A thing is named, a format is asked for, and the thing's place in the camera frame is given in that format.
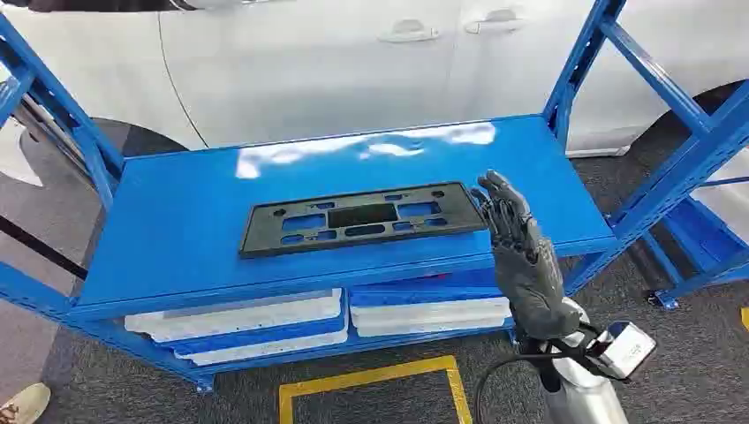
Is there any large blue steel rack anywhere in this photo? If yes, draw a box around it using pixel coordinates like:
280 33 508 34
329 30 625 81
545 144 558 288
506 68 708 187
0 0 749 394

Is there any person's shoe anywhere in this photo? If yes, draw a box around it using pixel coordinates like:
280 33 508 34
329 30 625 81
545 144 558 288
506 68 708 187
0 382 53 424

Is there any black plastic plate bracket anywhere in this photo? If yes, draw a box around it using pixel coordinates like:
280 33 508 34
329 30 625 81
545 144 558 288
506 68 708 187
238 181 489 261

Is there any small blue steel rack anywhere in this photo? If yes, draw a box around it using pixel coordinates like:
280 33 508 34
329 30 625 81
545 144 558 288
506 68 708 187
640 175 749 311

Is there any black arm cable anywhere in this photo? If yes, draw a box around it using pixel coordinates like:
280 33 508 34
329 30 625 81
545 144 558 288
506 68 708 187
473 342 589 424

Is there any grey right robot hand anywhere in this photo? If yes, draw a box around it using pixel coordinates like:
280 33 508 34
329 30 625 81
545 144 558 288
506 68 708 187
469 170 583 344

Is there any white car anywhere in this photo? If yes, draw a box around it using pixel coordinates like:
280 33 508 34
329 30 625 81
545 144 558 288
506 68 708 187
0 0 749 159

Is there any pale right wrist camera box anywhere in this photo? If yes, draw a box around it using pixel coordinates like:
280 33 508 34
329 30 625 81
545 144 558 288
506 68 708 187
589 320 658 382

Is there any yellow floor tape square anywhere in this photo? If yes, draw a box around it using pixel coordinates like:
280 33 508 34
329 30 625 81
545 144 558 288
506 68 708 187
277 355 474 424

